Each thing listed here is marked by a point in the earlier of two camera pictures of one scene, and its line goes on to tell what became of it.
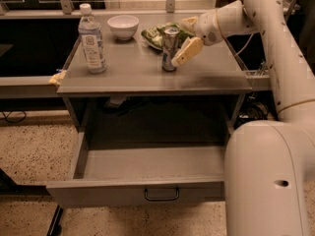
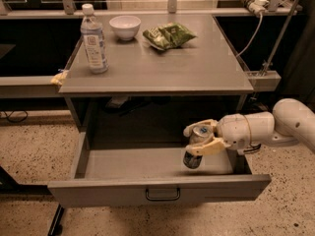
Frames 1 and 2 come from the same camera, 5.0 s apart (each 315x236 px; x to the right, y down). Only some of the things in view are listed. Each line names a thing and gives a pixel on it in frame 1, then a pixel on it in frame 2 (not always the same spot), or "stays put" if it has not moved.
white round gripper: x=207 y=29 → x=233 y=131
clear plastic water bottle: x=92 y=38 stays put
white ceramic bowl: x=123 y=27 stays put
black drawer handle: x=162 y=199 stays put
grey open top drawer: x=140 y=176 stays put
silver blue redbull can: x=170 y=39 → x=199 y=135
